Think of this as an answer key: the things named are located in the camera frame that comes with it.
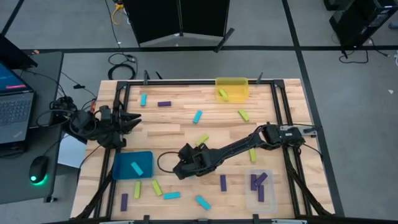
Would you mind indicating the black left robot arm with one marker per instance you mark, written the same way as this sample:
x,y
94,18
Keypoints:
x,y
109,140

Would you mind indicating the yellow translucent plastic bin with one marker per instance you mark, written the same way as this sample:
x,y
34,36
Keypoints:
x,y
239,90

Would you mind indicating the green rectangular block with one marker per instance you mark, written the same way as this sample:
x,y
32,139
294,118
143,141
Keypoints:
x,y
137,189
157,188
202,139
252,155
243,115
223,95

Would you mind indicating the black folding partition screen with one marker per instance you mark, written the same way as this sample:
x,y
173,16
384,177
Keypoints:
x,y
155,18

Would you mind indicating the black mouse green light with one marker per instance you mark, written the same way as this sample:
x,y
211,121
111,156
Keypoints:
x,y
38,168

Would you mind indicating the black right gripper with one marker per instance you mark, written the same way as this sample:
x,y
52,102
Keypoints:
x,y
199,160

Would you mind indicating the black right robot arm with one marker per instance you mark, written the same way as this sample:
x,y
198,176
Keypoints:
x,y
236,146

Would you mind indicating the black flat device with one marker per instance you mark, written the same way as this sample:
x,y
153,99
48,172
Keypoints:
x,y
12,53

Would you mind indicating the blue plastic bin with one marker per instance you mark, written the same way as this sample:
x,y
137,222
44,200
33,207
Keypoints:
x,y
124,165

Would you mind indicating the black computer tower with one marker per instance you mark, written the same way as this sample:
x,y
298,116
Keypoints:
x,y
357,21

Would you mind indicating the teal rectangular block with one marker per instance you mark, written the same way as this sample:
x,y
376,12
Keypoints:
x,y
136,168
203,202
172,195
143,99
197,116
191,176

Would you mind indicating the clear plastic bin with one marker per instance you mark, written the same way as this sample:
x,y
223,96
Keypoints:
x,y
269,202

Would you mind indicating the purple rectangular block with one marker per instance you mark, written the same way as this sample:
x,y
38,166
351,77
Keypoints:
x,y
261,178
253,185
164,103
124,202
261,194
223,183

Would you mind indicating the grey laptop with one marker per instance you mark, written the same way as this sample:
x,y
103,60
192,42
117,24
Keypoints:
x,y
15,112

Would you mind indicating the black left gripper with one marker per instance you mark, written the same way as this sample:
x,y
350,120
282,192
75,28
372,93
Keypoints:
x,y
117,121

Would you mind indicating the dark grey side table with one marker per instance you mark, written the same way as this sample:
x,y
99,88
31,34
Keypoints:
x,y
18,186

